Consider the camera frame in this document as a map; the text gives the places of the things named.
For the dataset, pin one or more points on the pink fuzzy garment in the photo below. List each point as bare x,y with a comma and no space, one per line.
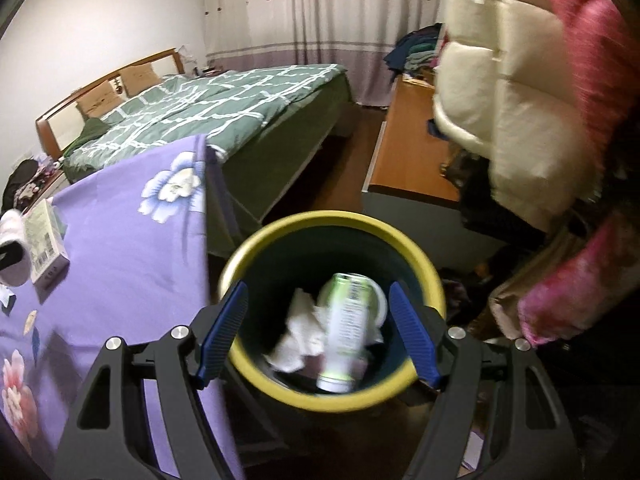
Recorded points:
590,35

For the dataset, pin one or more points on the purple floral cloth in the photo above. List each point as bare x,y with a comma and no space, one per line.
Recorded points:
115,260

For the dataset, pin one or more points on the white toilet paper roll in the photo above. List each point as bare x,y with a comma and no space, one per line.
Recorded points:
12,225

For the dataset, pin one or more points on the white green carton box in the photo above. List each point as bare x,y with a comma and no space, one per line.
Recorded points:
42,240

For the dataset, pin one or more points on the dark green garment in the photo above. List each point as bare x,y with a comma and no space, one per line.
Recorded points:
90,135

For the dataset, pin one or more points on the heap of folded clothes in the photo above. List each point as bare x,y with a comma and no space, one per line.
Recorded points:
415,50

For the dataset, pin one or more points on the wooden bed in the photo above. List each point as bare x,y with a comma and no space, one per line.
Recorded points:
65,120

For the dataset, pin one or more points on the green white can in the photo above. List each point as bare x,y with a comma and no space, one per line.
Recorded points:
345,335

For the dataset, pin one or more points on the yellow rimmed bin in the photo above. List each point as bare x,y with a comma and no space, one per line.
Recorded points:
300,255

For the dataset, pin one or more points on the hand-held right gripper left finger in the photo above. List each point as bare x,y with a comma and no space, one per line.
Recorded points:
222,335

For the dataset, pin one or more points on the pile of colourful clothes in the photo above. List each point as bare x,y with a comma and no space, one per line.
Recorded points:
47,167

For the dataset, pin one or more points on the low wooden cabinet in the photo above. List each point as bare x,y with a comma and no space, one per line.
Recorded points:
410,150

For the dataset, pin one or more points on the white tissue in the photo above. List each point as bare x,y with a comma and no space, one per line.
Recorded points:
300,330

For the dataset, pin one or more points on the black garment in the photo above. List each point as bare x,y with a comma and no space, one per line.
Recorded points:
20,182

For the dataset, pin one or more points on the brown pillow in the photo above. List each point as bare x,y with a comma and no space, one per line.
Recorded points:
141,79
96,99

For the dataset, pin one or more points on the beige garment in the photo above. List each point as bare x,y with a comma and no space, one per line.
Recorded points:
530,280

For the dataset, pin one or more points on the dark clothing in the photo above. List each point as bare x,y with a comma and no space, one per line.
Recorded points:
480,205

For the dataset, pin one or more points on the pale striped curtain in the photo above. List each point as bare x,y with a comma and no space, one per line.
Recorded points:
325,20

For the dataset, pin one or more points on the cluttered bedside table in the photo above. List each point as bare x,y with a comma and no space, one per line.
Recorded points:
207,67

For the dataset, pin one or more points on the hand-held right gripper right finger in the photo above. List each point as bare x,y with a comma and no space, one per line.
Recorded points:
412,332

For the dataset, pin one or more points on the green checked duvet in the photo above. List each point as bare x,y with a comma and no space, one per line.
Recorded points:
200,105

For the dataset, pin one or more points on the white puffer jacket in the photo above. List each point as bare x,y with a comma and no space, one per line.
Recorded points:
520,110

